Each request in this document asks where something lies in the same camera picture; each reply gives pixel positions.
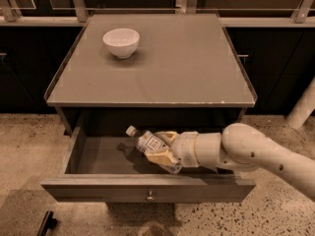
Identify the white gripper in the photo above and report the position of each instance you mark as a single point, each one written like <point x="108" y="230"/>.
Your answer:
<point x="184" y="148"/>

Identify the blue plastic water bottle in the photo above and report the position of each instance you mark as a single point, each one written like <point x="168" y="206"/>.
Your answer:
<point x="146" y="140"/>

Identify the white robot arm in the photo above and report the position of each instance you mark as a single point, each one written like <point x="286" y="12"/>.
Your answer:
<point x="238" y="147"/>

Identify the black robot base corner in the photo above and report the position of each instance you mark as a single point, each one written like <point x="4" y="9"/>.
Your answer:
<point x="48" y="222"/>

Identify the round metal drawer knob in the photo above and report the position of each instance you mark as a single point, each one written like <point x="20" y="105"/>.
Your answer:
<point x="150" y="197"/>

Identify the open grey top drawer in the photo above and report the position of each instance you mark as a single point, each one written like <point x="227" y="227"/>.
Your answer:
<point x="109" y="169"/>

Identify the grey cabinet with counter top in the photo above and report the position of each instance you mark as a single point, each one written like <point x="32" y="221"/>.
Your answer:
<point x="184" y="75"/>

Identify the white ceramic bowl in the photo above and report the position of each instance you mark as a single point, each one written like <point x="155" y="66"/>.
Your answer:
<point x="122" y="43"/>

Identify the metal and glass railing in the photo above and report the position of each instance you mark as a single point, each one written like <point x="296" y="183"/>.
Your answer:
<point x="98" y="0"/>

